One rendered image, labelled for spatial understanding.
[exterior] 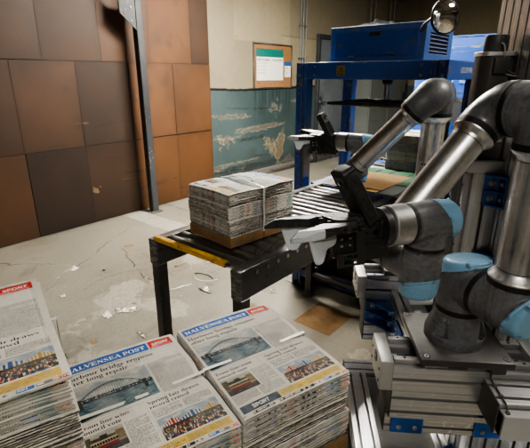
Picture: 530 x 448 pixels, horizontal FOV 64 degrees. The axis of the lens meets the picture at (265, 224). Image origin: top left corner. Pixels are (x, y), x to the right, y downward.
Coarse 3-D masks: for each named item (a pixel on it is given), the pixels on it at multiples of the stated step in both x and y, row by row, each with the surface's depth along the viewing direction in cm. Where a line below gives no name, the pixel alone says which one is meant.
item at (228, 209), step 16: (192, 192) 184; (208, 192) 175; (224, 192) 169; (240, 192) 169; (256, 192) 176; (192, 208) 185; (208, 208) 176; (224, 208) 169; (240, 208) 171; (256, 208) 178; (208, 224) 179; (224, 224) 171; (240, 224) 173; (256, 224) 179
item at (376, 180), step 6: (372, 174) 304; (378, 174) 304; (384, 174) 304; (390, 174) 304; (366, 180) 286; (372, 180) 286; (378, 180) 286; (384, 180) 286; (390, 180) 286; (396, 180) 286; (402, 180) 286; (366, 186) 272; (372, 186) 272; (378, 186) 272; (384, 186) 272; (390, 186) 272
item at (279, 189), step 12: (252, 180) 189; (264, 180) 187; (276, 180) 186; (288, 180) 187; (276, 192) 184; (288, 192) 189; (276, 204) 185; (288, 204) 191; (276, 216) 186; (288, 216) 192
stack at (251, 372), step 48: (192, 336) 111; (240, 336) 111; (288, 336) 111; (96, 384) 93; (144, 384) 93; (192, 384) 93; (240, 384) 93; (288, 384) 93; (336, 384) 96; (96, 432) 81; (144, 432) 81; (192, 432) 81; (240, 432) 83; (288, 432) 92; (336, 432) 101
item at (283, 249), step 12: (384, 204) 239; (276, 252) 170; (288, 252) 174; (300, 252) 181; (252, 264) 160; (264, 264) 163; (276, 264) 169; (288, 264) 176; (300, 264) 183; (240, 276) 153; (252, 276) 158; (264, 276) 164; (276, 276) 170; (240, 288) 154; (252, 288) 160; (264, 288) 166; (240, 300) 156
